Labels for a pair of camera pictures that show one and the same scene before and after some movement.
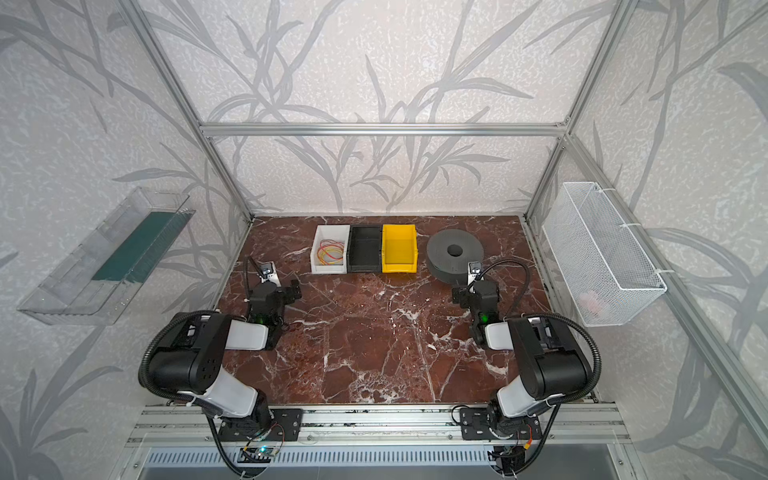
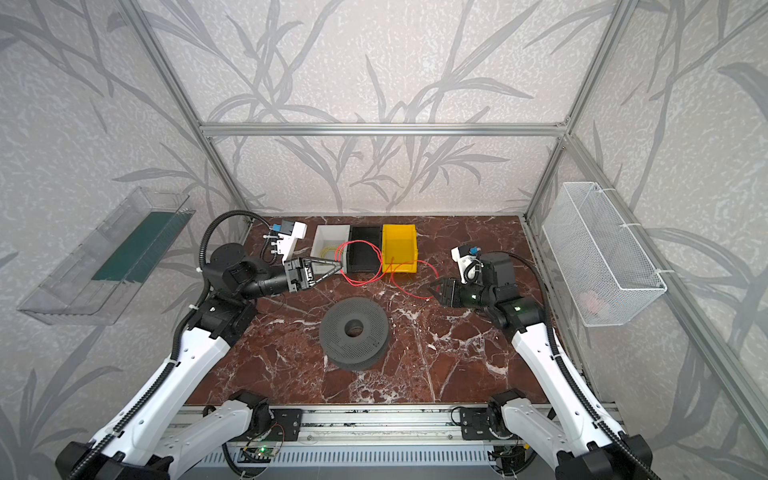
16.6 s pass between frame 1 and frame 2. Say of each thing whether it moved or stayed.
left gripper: moved
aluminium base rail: stayed
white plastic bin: stayed
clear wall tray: stayed
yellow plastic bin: stayed
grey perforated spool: moved
